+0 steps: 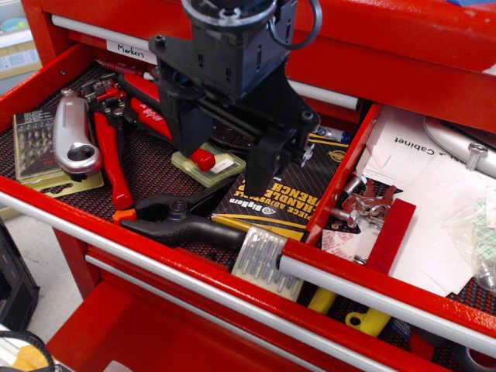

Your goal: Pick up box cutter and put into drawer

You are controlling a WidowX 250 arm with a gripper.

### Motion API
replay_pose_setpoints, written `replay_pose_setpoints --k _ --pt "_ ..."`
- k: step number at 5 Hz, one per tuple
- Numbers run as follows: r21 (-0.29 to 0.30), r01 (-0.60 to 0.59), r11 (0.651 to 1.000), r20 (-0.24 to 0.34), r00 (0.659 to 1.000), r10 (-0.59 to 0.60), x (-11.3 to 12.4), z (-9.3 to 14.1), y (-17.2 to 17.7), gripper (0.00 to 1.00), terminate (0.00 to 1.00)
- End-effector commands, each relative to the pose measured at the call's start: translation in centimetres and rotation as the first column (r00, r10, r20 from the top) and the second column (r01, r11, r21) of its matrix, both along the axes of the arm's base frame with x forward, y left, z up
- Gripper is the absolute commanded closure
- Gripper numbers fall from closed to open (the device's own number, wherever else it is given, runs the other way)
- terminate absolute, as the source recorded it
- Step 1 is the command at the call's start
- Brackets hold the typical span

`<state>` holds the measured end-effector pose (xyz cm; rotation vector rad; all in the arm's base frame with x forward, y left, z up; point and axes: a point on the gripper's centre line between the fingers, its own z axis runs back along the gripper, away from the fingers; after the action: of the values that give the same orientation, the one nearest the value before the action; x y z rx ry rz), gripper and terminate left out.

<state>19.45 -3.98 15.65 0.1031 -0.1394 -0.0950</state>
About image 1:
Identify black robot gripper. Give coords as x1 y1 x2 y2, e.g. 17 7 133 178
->
149 1 320 196

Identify silver box cutter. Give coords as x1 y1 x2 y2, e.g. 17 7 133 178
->
53 88 103 182

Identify black yellow tap wrench box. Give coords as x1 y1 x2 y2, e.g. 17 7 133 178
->
213 135 349 240

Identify red left drawer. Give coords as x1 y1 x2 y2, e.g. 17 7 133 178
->
1 46 372 371

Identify red drawer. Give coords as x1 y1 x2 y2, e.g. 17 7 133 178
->
279 102 496 359
1 46 372 371

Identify red right drawer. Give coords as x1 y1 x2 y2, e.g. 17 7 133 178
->
279 102 496 359

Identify red black crimping pliers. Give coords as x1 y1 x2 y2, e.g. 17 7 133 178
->
117 73 250 160

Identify small yellow plastic case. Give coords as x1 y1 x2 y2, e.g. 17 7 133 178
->
171 143 246 188

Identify black spring clamp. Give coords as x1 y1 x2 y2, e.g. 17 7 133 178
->
112 177 246 251

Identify blue dry erase marker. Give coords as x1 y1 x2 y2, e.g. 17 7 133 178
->
315 126 352 144

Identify red marker pen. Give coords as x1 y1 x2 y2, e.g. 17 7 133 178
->
95 59 153 81

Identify clear bit set case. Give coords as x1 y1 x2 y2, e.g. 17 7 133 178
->
231 226 303 301

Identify white markers label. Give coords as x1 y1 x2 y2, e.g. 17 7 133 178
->
106 40 157 65

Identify white paper manual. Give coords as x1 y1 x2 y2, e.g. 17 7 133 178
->
357 106 495 296

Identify red tool cabinet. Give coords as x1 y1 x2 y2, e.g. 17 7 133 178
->
23 1 495 371

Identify red flat strip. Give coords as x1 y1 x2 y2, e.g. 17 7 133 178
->
365 199 416 275

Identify drill bit set case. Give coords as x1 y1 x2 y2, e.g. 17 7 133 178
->
12 106 104 198

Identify black crate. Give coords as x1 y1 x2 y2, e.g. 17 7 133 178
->
1 221 40 331

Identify clear plastic bag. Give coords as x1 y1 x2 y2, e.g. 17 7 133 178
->
442 186 495 294

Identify black cable loop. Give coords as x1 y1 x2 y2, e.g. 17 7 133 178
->
267 0 324 51

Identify red wire stripper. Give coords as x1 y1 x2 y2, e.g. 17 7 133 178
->
82 73 134 210

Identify silver cabinet handle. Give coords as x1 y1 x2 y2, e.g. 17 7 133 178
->
424 116 495 177

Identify yellow handled tool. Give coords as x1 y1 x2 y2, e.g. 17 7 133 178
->
308 288 391 337

